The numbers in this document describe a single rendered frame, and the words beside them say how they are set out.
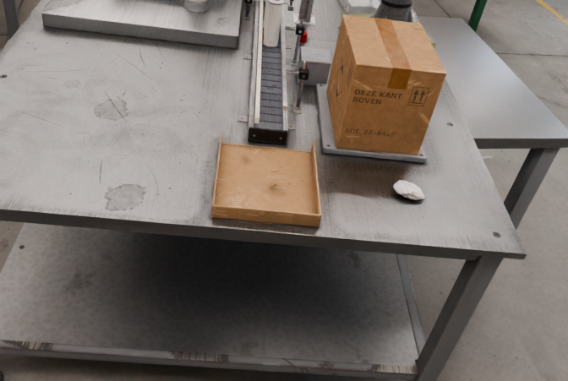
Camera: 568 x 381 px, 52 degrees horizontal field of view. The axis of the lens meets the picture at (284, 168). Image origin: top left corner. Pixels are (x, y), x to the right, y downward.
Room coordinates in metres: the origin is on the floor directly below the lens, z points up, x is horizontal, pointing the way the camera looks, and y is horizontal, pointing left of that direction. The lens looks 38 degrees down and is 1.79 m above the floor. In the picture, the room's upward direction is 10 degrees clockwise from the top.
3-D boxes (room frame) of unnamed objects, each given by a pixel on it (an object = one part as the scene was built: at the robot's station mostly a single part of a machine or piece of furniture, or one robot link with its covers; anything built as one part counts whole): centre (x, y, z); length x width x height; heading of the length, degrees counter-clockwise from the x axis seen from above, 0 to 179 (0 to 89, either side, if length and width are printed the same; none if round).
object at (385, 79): (1.49, -0.23, 0.99); 0.30 x 0.24 x 0.27; 8
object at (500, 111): (1.95, -0.37, 0.81); 0.90 x 0.90 x 0.04; 17
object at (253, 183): (1.15, 0.04, 0.85); 0.30 x 0.26 x 0.04; 7
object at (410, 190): (1.20, -0.34, 0.85); 0.08 x 0.07 x 0.04; 51
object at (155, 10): (2.21, 0.62, 0.86); 0.80 x 0.67 x 0.05; 7
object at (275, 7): (1.83, 0.12, 0.98); 0.05 x 0.05 x 0.20
